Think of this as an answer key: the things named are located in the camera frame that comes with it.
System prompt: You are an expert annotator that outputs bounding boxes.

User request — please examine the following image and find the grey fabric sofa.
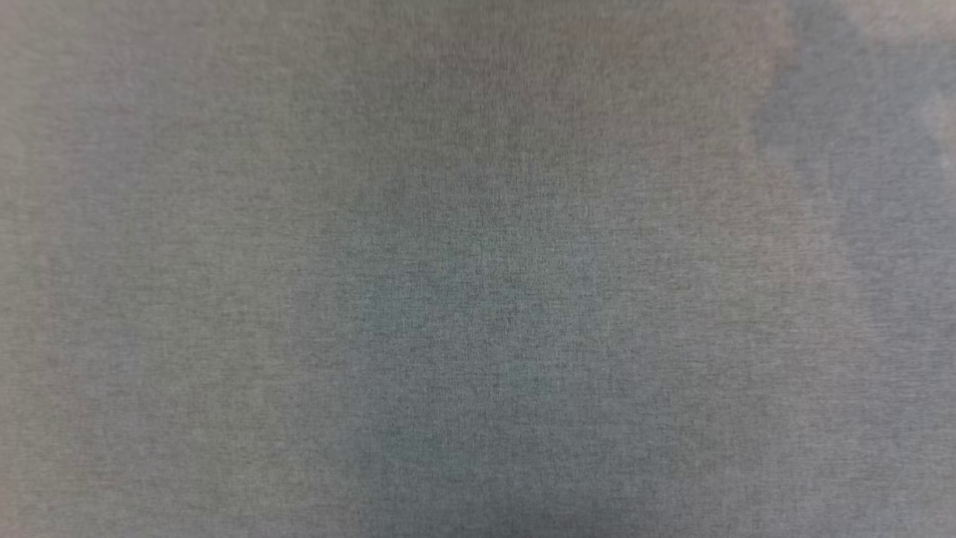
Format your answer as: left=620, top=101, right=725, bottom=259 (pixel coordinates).
left=0, top=0, right=956, bottom=538

